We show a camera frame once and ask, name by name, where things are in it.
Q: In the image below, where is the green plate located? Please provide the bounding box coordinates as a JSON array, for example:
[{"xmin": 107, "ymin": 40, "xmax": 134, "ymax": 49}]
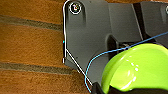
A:
[{"xmin": 100, "ymin": 43, "xmax": 168, "ymax": 94}]

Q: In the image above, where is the thin blue cable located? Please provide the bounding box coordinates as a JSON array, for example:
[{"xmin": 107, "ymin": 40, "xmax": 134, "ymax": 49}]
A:
[{"xmin": 83, "ymin": 31, "xmax": 168, "ymax": 93}]

